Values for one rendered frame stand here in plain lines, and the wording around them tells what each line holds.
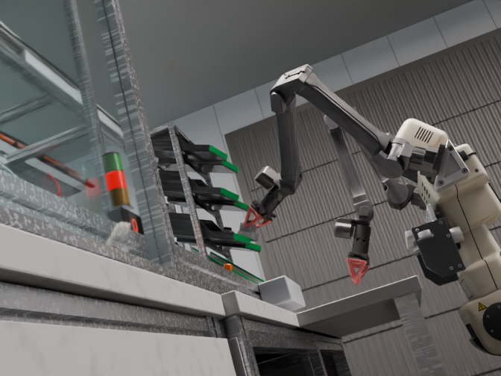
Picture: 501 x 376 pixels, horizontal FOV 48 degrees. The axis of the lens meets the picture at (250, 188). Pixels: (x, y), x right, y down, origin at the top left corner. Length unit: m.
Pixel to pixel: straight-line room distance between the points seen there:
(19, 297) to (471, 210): 1.53
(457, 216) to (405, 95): 2.99
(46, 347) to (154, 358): 0.16
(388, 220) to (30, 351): 4.10
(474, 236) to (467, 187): 0.15
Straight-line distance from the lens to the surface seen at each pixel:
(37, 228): 0.46
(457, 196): 1.79
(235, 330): 0.78
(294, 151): 1.81
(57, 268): 0.41
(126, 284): 0.50
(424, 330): 1.23
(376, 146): 1.66
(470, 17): 5.08
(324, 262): 4.38
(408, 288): 1.22
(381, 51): 4.95
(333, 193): 4.47
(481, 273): 1.72
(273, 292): 1.33
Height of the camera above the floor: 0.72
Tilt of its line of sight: 20 degrees up
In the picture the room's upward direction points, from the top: 16 degrees counter-clockwise
